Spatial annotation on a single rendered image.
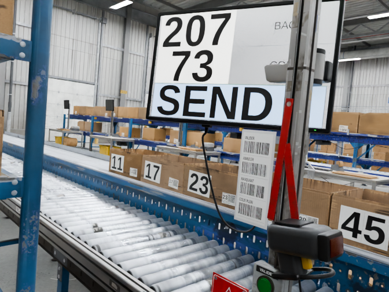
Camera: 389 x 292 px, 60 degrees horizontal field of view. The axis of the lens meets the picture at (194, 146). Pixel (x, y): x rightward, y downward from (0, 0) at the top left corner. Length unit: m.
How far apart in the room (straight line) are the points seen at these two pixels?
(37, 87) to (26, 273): 0.28
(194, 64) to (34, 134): 0.49
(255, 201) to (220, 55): 0.38
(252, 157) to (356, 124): 5.43
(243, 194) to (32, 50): 0.48
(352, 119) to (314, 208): 4.88
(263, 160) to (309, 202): 0.66
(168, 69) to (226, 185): 0.77
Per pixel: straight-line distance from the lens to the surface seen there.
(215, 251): 1.44
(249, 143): 0.71
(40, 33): 0.56
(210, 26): 0.91
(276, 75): 0.81
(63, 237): 1.54
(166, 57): 0.95
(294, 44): 0.69
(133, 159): 2.14
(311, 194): 1.32
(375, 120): 6.02
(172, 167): 1.83
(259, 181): 0.70
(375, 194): 1.54
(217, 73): 0.86
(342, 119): 6.22
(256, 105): 0.81
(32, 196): 0.56
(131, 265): 1.26
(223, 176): 1.57
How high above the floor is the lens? 1.24
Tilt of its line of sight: 3 degrees down
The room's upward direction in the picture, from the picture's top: 5 degrees clockwise
